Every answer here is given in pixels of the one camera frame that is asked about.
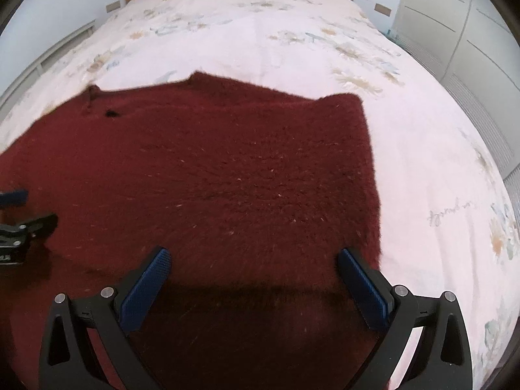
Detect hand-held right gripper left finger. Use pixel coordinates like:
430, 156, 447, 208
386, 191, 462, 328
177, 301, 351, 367
38, 246, 171, 390

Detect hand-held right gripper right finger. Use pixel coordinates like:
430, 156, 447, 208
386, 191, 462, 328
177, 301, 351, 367
337, 248, 474, 390

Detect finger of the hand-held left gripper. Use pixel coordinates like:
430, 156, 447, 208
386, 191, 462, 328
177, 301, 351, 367
0, 188, 28, 209
0, 212, 58, 267

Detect dark red towel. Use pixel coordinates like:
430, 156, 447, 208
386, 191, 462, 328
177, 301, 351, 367
0, 71, 383, 390

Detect floral bed cover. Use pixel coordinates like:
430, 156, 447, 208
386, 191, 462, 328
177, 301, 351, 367
0, 0, 520, 390

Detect white wardrobe doors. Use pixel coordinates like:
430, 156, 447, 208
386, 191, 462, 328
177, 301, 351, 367
392, 0, 520, 179

